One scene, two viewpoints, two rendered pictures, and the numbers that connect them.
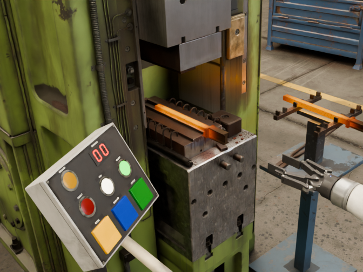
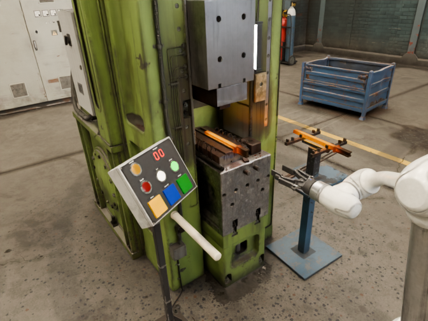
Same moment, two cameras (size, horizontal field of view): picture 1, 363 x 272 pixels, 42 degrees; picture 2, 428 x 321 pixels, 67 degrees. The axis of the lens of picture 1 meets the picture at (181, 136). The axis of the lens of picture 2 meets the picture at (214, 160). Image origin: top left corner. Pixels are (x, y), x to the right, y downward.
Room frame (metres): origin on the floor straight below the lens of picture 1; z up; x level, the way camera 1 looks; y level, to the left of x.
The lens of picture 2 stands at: (-0.12, -0.14, 1.80)
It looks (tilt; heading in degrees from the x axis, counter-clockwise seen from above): 28 degrees down; 6
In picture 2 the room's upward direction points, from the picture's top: 3 degrees counter-clockwise
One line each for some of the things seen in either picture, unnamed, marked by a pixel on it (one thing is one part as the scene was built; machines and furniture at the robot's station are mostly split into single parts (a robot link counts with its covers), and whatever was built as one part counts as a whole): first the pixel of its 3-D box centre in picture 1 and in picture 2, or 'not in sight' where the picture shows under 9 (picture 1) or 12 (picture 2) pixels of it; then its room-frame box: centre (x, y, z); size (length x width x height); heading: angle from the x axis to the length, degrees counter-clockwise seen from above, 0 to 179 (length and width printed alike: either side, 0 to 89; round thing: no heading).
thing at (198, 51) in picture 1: (162, 39); (209, 86); (1.72, 0.05, 1.32); 0.42 x 0.20 x 0.10; 40
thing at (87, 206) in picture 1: (87, 206); (146, 186); (1.01, 0.26, 1.09); 0.05 x 0.03 x 0.04; 130
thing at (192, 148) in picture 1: (168, 124); (212, 144); (1.72, 0.05, 0.96); 0.42 x 0.20 x 0.09; 40
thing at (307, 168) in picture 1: (311, 171); (300, 177); (1.25, -0.41, 1.00); 0.11 x 0.01 x 0.04; 19
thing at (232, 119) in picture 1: (224, 123); (249, 145); (1.72, -0.18, 0.95); 0.12 x 0.08 x 0.06; 40
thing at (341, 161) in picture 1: (313, 162); (311, 176); (1.82, -0.60, 0.67); 0.40 x 0.30 x 0.02; 128
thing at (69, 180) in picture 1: (69, 180); (135, 169); (1.02, 0.30, 1.16); 0.05 x 0.03 x 0.04; 130
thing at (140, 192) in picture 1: (140, 194); (183, 183); (1.17, 0.13, 1.01); 0.07 x 0.05 x 0.07; 155
